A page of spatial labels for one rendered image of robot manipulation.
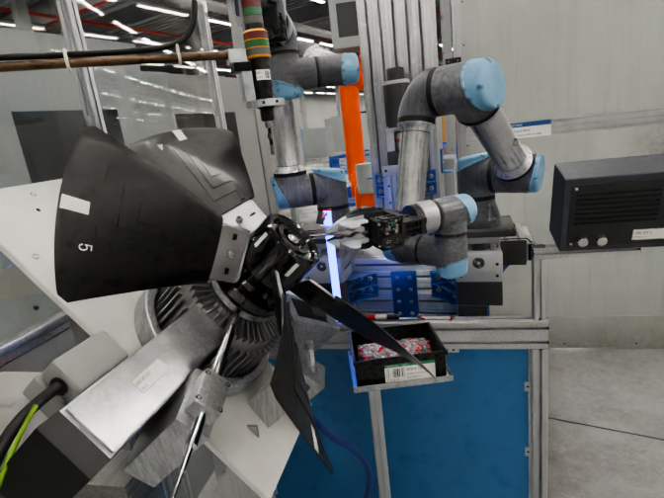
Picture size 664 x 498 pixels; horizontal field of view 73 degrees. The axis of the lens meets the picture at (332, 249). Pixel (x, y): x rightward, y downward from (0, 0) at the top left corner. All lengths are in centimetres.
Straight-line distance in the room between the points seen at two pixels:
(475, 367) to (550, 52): 178
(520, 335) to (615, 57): 177
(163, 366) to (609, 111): 245
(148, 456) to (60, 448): 15
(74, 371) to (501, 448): 118
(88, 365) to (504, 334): 98
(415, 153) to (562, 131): 161
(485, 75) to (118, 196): 80
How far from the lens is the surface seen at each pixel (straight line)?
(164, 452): 66
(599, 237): 121
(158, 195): 66
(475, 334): 128
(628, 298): 298
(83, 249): 60
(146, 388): 63
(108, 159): 65
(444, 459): 153
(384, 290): 160
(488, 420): 144
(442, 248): 108
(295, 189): 155
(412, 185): 114
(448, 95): 113
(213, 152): 94
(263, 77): 85
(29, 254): 87
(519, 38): 265
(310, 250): 80
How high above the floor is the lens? 139
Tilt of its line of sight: 15 degrees down
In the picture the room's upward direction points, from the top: 7 degrees counter-clockwise
